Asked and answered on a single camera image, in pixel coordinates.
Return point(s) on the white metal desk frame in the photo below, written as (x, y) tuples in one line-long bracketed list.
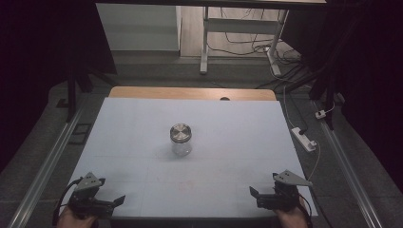
[(240, 26)]

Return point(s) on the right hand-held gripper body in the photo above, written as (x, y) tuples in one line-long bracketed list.
[(286, 193)]

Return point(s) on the metal floor rail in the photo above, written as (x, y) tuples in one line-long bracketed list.
[(350, 171), (44, 171)]

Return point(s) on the white table mat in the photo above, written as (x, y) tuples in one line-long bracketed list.
[(206, 171)]

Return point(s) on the person's left hand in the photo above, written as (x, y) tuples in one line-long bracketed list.
[(73, 221)]

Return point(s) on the person's right hand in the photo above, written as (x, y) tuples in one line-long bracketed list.
[(292, 219)]

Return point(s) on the small white power adapter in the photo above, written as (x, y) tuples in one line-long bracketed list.
[(320, 114)]

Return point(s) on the black curtain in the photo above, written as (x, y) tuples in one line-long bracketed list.
[(38, 63), (364, 63)]

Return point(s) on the black metal stand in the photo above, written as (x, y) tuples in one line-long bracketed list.
[(71, 95)]

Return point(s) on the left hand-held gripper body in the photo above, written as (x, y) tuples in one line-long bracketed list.
[(85, 193)]

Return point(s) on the clear glass jar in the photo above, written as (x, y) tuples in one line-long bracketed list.
[(182, 148)]

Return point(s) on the long white power strip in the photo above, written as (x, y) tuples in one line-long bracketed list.
[(303, 138)]

